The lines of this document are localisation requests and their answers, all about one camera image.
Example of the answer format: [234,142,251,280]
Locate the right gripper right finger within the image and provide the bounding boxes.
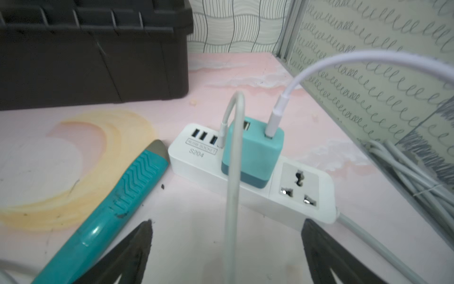
[301,219,384,284]

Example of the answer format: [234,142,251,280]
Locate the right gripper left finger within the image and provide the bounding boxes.
[75,220,153,284]

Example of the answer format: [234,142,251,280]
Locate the white power strip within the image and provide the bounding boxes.
[169,124,339,231]

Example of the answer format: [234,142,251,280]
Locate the pink floral table mat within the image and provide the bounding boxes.
[1,53,454,284]

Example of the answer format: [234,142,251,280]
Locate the white power strip cord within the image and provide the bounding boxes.
[335,139,454,284]

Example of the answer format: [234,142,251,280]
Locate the teal USB wall charger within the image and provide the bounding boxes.
[241,117,284,189]

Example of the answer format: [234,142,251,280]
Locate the black toolbox yellow handle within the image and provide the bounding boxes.
[1,1,194,110]

